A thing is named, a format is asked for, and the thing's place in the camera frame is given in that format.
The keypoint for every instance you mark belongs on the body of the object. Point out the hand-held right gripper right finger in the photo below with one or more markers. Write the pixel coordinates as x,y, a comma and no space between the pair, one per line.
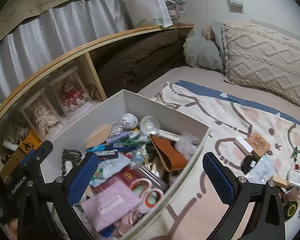
217,180

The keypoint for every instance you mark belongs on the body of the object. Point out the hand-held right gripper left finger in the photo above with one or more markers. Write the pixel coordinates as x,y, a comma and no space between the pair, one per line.
82,177

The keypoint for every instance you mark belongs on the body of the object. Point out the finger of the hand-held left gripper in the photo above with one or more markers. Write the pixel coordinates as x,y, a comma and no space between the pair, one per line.
40,151

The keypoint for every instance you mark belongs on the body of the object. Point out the white storage box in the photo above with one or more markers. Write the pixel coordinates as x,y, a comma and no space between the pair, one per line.
165,112

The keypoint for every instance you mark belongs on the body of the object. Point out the person's left hand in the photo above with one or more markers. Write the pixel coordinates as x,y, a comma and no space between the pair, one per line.
11,227

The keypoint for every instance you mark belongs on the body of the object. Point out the yellow box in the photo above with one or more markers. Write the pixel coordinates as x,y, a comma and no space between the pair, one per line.
30,142

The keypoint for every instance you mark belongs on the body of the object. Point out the black tape roll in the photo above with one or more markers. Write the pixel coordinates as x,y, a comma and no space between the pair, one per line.
245,165

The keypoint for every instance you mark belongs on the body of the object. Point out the blue plastic item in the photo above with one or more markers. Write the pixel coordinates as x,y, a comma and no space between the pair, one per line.
96,148

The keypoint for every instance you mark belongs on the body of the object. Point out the grey plush toy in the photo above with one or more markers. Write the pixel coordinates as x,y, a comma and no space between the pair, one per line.
15,130

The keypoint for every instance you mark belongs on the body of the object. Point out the white doll display case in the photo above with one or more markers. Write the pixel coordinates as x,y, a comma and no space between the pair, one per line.
43,117

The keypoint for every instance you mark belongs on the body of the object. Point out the pink bubble mailer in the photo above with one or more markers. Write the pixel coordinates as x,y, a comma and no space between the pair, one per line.
110,202

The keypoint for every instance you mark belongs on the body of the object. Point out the small white box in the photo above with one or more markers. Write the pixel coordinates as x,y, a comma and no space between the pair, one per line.
243,145

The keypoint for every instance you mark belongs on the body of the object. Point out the oval wooden piece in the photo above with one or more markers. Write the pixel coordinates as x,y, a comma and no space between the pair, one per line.
98,135

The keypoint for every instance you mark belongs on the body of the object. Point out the white paper packet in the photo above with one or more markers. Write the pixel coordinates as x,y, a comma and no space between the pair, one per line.
263,170

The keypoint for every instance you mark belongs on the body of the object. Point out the clear plastic bag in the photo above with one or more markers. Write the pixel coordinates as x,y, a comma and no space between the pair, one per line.
187,141

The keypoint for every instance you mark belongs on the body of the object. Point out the purple small box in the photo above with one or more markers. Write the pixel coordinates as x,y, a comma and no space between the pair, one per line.
117,138

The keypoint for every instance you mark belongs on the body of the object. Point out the brown felt piece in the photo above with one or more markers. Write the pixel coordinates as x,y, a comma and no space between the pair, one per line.
170,153

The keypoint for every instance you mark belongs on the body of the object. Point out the square wooden coaster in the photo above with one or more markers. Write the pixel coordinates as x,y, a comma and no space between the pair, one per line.
259,142

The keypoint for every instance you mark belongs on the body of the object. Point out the printed cartoon blanket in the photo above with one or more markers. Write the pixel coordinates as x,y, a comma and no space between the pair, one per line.
215,120

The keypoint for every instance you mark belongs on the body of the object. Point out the green clothes peg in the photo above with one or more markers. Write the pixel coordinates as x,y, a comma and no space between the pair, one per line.
133,142

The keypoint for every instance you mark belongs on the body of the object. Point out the wooden block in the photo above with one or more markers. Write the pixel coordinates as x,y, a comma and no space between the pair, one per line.
280,181

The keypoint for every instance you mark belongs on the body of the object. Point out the red doll display case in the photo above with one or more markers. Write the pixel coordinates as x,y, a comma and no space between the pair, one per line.
71,96

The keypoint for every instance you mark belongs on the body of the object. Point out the white stick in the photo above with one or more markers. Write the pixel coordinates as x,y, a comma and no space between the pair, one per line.
170,135

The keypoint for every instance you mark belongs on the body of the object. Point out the white paper ball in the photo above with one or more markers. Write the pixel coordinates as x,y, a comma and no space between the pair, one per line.
129,121

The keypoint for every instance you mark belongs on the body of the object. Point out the clear plastic case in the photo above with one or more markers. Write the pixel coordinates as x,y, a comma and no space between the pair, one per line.
296,178

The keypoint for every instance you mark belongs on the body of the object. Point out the small red charm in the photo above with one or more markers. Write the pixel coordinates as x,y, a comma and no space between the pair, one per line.
297,166

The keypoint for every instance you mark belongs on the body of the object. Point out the green clip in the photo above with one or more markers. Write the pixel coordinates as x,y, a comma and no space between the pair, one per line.
295,152

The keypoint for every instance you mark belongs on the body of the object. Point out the clear round lid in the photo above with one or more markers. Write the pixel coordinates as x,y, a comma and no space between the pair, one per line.
150,125

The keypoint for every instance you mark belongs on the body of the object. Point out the beige bed sheet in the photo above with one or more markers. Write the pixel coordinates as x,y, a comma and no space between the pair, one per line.
190,77

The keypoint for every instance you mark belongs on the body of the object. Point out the grey curtain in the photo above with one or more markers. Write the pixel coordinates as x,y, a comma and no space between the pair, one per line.
52,37

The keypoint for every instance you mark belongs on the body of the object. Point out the grey cushion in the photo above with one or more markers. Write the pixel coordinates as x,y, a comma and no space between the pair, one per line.
202,52

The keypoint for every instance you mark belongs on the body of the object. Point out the beige knit pillow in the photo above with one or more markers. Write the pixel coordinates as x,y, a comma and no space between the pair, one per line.
265,60

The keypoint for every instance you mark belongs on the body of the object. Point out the brown folded duvet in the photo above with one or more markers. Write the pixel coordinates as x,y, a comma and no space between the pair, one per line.
145,57

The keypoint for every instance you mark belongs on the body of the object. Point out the beige plush toy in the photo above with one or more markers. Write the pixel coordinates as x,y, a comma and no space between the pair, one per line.
207,32

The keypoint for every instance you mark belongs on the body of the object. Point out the beige printed valance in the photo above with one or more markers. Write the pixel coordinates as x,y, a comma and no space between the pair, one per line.
40,2

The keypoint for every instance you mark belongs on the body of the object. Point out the clear bin of small packets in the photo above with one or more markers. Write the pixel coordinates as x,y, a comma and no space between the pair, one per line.
176,8

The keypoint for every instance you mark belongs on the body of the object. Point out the white tote bag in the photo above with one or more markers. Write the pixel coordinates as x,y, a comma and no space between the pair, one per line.
147,5

